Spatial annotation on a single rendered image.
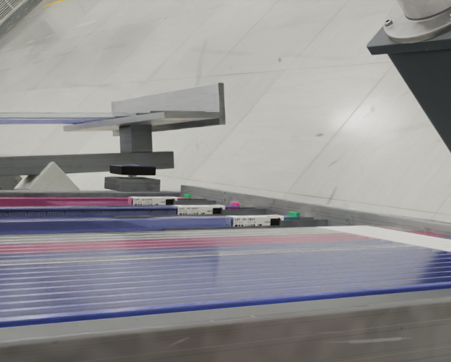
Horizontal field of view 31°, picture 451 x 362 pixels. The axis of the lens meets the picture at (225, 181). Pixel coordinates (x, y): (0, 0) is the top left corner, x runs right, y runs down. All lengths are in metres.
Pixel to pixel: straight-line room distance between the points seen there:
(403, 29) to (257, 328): 0.83
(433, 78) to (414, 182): 1.01
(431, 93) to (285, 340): 0.86
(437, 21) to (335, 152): 1.41
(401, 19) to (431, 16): 0.06
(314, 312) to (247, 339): 0.04
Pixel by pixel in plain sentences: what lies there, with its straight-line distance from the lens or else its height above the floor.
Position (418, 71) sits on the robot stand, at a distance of 1.18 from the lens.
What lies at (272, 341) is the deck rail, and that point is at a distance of 0.36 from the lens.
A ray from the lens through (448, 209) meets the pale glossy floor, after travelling 2.01.
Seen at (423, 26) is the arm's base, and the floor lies 0.71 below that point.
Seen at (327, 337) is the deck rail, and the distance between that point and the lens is 0.38.
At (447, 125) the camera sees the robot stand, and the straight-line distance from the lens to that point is 1.23.
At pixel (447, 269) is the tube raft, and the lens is 0.53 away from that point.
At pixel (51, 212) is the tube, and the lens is 0.82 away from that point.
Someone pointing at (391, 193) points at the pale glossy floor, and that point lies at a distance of 2.17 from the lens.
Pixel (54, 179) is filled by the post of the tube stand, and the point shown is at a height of 0.80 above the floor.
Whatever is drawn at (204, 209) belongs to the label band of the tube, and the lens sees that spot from 0.89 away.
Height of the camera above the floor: 1.17
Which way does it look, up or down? 25 degrees down
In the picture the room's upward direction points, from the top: 39 degrees counter-clockwise
